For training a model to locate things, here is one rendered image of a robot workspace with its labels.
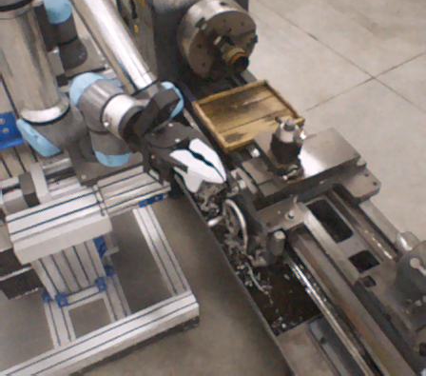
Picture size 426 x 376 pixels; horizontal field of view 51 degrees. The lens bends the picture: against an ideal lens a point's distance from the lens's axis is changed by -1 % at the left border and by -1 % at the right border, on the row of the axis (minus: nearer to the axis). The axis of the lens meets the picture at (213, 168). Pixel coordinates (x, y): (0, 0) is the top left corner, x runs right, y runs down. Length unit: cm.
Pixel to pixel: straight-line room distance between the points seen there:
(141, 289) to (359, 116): 198
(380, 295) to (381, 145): 190
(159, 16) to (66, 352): 142
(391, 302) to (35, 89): 107
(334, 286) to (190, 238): 123
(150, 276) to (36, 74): 133
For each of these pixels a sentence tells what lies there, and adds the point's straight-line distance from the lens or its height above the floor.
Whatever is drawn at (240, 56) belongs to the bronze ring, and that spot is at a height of 112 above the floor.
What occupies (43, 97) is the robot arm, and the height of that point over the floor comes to 145.
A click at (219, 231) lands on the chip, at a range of 189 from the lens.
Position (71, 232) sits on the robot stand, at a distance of 132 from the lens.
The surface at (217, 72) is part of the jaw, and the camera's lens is 189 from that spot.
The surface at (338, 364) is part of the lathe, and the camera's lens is 168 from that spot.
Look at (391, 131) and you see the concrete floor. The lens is 329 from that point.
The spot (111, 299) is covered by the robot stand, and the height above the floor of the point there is 23.
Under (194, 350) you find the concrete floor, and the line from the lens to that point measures 224.
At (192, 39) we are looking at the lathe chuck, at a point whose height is 115.
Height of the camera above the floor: 211
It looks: 48 degrees down
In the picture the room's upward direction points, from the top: straight up
